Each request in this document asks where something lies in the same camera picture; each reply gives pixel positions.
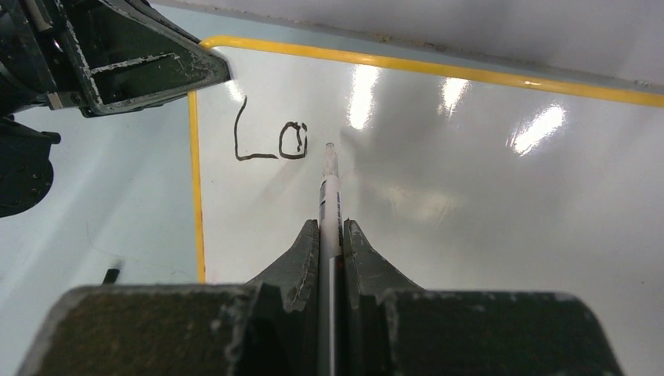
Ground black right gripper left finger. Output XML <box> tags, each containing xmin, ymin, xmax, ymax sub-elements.
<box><xmin>20</xmin><ymin>219</ymin><xmax>319</xmax><ymax>375</ymax></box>

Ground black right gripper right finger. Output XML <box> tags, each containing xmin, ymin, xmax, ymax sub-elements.
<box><xmin>344</xmin><ymin>219</ymin><xmax>623</xmax><ymax>375</ymax></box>

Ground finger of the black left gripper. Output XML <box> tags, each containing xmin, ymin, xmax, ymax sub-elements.
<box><xmin>53</xmin><ymin>1</ymin><xmax>230</xmax><ymax>117</ymax></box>

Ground white whiteboard marker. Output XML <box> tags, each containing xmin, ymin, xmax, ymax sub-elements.
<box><xmin>319</xmin><ymin>143</ymin><xmax>343</xmax><ymax>375</ymax></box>

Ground black marker cap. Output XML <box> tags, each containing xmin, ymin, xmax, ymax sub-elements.
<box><xmin>102</xmin><ymin>267</ymin><xmax>121</xmax><ymax>284</ymax></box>

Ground yellow framed whiteboard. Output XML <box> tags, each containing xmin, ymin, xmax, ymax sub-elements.
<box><xmin>189</xmin><ymin>36</ymin><xmax>663</xmax><ymax>375</ymax></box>

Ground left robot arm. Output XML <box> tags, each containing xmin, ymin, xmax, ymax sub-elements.
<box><xmin>1</xmin><ymin>0</ymin><xmax>230</xmax><ymax>217</ymax></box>

